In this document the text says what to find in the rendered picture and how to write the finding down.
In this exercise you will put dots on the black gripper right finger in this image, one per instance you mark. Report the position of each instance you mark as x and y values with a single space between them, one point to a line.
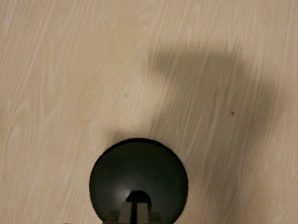
143 216

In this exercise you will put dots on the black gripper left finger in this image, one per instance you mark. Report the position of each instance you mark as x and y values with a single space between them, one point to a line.
126 215

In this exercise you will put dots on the black bell dome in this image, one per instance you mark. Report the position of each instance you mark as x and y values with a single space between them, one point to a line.
139 164

